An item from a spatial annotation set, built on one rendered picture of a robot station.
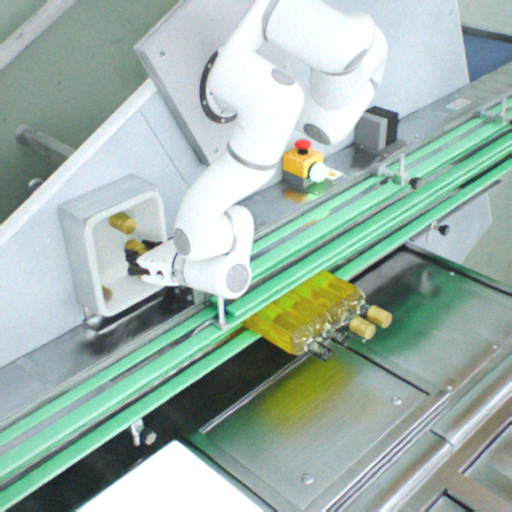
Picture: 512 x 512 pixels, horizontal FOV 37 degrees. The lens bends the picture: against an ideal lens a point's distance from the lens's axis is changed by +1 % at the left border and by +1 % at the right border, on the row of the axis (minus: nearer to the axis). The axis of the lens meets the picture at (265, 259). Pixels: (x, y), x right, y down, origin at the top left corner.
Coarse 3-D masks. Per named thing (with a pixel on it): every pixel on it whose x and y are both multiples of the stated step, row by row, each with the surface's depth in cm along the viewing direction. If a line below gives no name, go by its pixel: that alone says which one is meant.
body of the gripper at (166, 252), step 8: (160, 248) 140; (168, 248) 139; (144, 256) 139; (152, 256) 138; (160, 256) 137; (168, 256) 136; (144, 264) 137; (152, 264) 136; (160, 264) 134; (168, 264) 133; (152, 272) 136; (160, 272) 135; (168, 272) 134; (144, 280) 140; (152, 280) 138; (160, 280) 136; (168, 280) 134
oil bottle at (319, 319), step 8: (288, 296) 166; (296, 296) 166; (280, 304) 164; (288, 304) 164; (296, 304) 163; (304, 304) 163; (312, 304) 163; (296, 312) 161; (304, 312) 161; (312, 312) 161; (320, 312) 161; (304, 320) 160; (312, 320) 159; (320, 320) 159; (328, 320) 160; (312, 328) 159; (320, 328) 158; (320, 336) 159
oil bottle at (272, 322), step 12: (264, 312) 162; (276, 312) 161; (288, 312) 161; (252, 324) 164; (264, 324) 160; (276, 324) 158; (288, 324) 158; (300, 324) 158; (264, 336) 162; (276, 336) 159; (288, 336) 156; (300, 336) 155; (312, 336) 157; (288, 348) 158; (300, 348) 156
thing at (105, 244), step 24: (144, 192) 143; (96, 216) 136; (144, 216) 150; (96, 240) 147; (120, 240) 152; (96, 264) 140; (120, 264) 154; (96, 288) 143; (120, 288) 153; (144, 288) 153
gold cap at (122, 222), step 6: (114, 216) 147; (120, 216) 146; (126, 216) 146; (114, 222) 147; (120, 222) 146; (126, 222) 145; (132, 222) 146; (114, 228) 148; (120, 228) 146; (126, 228) 146; (132, 228) 147; (126, 234) 146
